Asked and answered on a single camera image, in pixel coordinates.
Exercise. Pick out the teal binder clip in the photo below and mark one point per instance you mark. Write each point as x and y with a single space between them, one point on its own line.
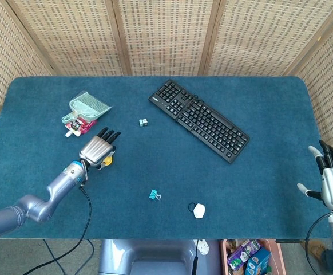
153 194

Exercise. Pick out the white folded cloth mask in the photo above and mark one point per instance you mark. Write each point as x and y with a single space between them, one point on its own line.
199 211

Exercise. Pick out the yellow fluted cup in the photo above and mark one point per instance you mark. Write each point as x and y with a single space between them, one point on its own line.
108 161

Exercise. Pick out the woven rattan folding screen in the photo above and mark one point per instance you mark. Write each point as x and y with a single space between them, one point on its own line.
166 37

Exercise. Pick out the white power strip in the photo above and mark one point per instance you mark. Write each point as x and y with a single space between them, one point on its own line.
203 247

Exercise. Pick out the grey robot torso base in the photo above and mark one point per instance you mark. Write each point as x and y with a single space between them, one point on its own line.
155 257

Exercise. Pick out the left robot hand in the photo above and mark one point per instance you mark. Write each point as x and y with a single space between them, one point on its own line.
96 149

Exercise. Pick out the light green plastic dustpan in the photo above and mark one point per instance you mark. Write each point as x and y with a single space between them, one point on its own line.
95 104

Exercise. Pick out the purple snack box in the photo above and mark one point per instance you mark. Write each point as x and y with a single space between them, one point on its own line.
241 255

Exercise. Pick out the small green white box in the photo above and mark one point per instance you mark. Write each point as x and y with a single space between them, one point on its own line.
143 122

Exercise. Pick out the pink storage basket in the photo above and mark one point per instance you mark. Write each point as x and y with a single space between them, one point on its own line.
278 257

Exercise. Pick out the red drink pouch white spout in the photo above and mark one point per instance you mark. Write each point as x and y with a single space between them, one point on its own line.
75 126

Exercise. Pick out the black computer keyboard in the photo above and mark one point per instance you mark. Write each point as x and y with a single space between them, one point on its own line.
201 120

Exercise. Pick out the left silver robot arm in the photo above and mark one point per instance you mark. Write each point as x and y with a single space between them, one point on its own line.
40 206

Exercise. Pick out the magenta foil packet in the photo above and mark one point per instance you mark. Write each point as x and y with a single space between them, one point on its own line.
88 126

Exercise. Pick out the blue snack box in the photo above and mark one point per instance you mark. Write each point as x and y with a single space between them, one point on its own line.
258 262

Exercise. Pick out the blue table cloth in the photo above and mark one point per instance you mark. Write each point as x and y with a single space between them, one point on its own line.
155 160

